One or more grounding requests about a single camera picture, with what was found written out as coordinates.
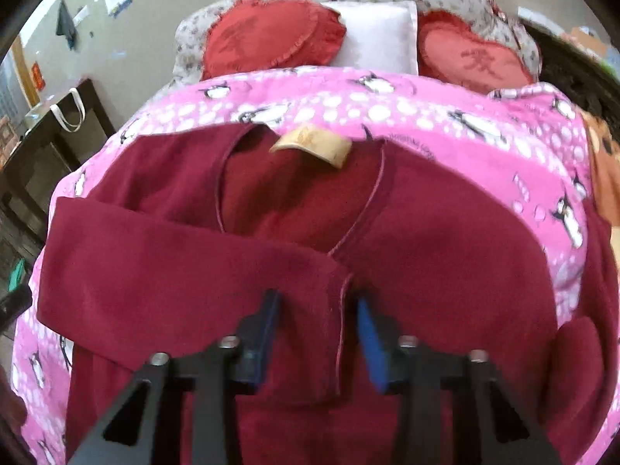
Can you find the dark red sweater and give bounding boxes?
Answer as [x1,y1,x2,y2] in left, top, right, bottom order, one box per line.
[37,124,618,464]

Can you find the pink penguin blanket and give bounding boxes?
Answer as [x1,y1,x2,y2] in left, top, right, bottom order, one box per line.
[12,67,619,464]

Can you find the dark wooden table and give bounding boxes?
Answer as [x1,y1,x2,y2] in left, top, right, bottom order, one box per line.
[1,78,115,253]

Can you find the orange patterned blanket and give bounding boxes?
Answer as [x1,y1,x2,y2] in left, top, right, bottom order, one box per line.
[581,110,620,227]

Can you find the right red heart pillow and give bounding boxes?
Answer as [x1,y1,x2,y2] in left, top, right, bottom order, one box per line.
[417,10,534,95]

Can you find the red heart pillow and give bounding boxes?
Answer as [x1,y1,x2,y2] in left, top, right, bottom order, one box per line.
[202,0,347,80]
[417,10,534,95]

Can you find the white square pillow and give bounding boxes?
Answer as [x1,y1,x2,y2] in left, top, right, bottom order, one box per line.
[324,1,418,74]

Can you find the dark wooden headboard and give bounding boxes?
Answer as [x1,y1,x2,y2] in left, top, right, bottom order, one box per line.
[522,21,620,141]

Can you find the left red heart pillow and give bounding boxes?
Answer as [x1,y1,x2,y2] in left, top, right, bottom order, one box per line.
[202,0,347,80]

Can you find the white bag handles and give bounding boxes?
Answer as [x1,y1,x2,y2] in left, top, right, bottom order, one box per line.
[48,87,88,134]

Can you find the dark cloth on wall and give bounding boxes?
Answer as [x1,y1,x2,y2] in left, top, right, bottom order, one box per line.
[56,0,78,50]

